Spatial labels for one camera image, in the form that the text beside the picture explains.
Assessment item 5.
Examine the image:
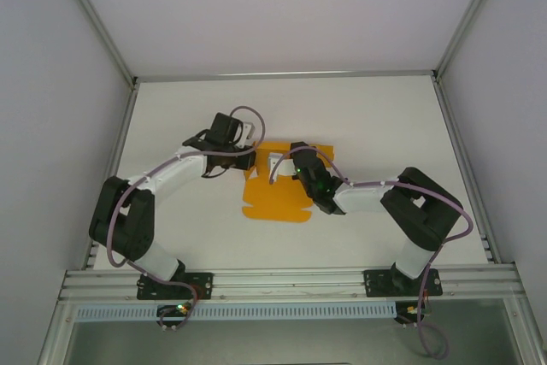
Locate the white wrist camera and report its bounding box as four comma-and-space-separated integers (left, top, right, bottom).
267, 151, 297, 181
236, 119, 258, 148

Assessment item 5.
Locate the orange paper box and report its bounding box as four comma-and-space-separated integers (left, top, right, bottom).
241, 138, 337, 224

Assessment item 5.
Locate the long aluminium frame bar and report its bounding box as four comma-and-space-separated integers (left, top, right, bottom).
134, 68, 437, 83

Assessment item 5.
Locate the wide aluminium mounting rail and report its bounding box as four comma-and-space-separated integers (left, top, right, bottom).
59, 264, 525, 303

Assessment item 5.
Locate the grey metal sheet panel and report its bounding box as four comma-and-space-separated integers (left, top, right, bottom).
63, 317, 525, 365

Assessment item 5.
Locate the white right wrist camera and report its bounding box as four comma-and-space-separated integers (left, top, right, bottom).
267, 151, 297, 181

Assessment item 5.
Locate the small circuit board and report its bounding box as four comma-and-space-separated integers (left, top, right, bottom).
395, 301, 433, 326
156, 303, 192, 320

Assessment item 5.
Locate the small left circuit board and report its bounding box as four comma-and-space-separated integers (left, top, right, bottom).
156, 303, 192, 320

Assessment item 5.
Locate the short aluminium frame leg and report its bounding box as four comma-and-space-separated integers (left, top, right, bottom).
36, 300, 80, 365
503, 296, 546, 365

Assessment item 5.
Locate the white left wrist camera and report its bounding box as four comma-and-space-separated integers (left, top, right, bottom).
236, 119, 258, 148

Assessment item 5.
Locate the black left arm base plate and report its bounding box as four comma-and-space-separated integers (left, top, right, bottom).
136, 271, 215, 301

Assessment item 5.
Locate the small right circuit board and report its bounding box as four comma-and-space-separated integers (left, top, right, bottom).
395, 301, 433, 326

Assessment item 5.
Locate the pale slotted cable duct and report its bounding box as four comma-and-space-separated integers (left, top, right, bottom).
74, 299, 397, 322

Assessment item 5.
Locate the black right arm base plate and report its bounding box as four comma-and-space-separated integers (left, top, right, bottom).
362, 268, 443, 299

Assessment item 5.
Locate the aluminium frame post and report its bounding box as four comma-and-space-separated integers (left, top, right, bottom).
431, 0, 512, 84
50, 0, 140, 86

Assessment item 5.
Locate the aluminium table side rail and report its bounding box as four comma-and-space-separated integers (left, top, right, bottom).
86, 80, 141, 271
431, 78, 503, 264

